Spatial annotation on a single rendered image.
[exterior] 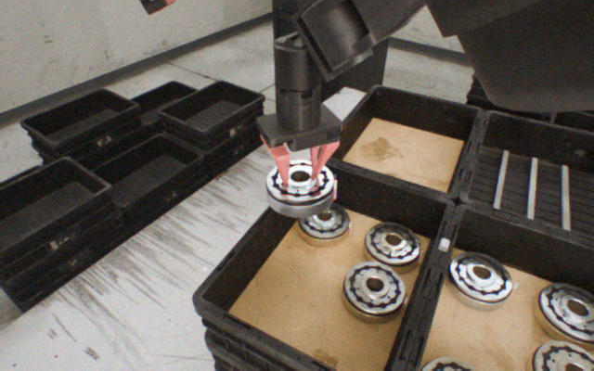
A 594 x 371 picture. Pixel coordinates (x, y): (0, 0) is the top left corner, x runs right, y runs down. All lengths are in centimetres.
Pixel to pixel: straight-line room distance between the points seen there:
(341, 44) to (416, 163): 63
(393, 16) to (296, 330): 48
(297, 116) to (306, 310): 34
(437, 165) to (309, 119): 58
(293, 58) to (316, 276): 41
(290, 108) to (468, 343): 46
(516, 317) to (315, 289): 34
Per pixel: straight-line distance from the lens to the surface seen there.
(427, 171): 98
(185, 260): 93
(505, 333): 73
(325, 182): 57
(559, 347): 72
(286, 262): 73
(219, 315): 56
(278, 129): 49
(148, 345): 83
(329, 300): 68
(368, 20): 39
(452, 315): 71
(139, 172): 178
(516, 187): 102
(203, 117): 187
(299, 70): 45
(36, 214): 157
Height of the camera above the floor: 140
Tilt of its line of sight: 39 degrees down
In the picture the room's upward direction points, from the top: straight up
